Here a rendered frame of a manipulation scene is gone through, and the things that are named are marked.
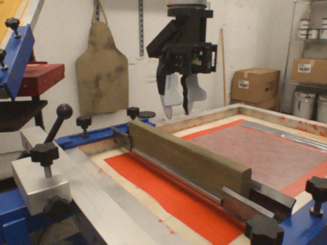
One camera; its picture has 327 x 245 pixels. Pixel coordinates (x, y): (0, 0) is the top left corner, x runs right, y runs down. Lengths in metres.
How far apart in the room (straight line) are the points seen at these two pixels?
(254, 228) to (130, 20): 2.61
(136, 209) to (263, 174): 0.35
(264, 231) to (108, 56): 2.41
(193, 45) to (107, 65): 2.18
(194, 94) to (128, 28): 2.28
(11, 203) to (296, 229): 0.43
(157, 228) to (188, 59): 0.29
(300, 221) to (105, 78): 2.35
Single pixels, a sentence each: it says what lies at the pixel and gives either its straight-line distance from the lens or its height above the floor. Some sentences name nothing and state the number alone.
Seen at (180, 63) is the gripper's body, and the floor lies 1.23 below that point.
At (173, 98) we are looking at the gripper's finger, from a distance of 0.52.
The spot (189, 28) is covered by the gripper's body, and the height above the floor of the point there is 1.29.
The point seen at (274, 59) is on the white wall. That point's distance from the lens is 4.68.
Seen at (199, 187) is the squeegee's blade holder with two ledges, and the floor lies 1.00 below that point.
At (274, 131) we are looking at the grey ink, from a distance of 1.00.
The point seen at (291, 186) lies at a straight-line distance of 0.68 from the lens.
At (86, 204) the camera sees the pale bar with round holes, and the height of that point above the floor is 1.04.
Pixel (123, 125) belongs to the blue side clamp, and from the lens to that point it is 0.85.
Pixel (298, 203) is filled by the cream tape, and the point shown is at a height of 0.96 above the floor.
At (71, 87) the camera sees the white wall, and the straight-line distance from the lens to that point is 2.59.
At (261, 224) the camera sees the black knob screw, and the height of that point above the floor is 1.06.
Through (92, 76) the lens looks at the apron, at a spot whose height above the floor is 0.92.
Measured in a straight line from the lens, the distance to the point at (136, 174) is 0.67.
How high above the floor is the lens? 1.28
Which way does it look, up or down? 18 degrees down
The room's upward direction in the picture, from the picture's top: straight up
